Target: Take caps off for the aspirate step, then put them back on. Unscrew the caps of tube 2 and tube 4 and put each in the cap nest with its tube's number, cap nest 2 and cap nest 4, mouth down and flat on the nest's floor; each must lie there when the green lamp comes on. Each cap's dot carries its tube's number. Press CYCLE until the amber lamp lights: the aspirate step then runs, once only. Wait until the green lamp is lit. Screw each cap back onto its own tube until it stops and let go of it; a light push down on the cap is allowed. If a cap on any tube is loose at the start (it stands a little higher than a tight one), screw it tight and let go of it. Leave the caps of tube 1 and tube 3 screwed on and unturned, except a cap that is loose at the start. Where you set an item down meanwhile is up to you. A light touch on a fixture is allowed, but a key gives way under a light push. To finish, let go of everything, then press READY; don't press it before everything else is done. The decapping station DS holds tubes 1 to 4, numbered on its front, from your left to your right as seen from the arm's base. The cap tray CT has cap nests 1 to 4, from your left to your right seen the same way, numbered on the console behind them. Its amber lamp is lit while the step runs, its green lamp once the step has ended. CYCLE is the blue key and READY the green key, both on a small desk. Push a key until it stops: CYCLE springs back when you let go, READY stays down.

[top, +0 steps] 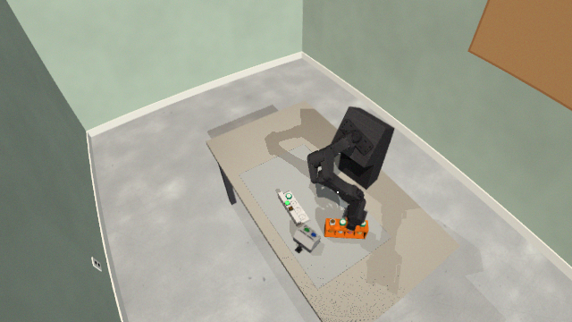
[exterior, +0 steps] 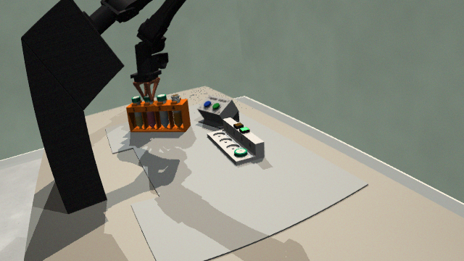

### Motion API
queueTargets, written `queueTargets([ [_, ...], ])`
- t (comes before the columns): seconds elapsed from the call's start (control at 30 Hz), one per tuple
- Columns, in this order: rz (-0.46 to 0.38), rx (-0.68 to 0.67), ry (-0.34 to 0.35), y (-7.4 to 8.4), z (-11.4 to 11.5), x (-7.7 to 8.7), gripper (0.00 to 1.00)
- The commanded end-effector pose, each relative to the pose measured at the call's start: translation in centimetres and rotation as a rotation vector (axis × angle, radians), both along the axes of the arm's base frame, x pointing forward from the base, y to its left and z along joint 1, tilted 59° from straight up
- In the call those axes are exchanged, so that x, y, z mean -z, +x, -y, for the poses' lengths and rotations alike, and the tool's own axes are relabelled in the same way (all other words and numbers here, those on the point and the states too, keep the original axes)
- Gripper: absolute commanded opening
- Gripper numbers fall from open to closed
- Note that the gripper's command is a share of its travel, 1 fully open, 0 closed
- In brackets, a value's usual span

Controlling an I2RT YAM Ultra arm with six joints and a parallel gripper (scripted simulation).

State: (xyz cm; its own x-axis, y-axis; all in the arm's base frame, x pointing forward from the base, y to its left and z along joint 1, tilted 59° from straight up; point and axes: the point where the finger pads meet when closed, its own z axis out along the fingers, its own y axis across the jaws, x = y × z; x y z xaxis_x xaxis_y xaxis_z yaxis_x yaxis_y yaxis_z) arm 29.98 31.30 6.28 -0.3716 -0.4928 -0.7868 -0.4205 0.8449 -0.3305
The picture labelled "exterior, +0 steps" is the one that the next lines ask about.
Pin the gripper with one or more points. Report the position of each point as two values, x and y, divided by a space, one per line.
144 71

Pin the grey control panel with blue and green buttons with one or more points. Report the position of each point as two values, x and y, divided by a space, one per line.
214 109

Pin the green screw cap with white dot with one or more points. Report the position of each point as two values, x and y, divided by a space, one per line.
161 97

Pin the white tray with four round nests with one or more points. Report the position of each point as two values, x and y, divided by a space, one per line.
235 136

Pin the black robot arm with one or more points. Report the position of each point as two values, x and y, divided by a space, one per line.
151 32

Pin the orange tube holder block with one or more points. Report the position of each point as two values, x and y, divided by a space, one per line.
156 107

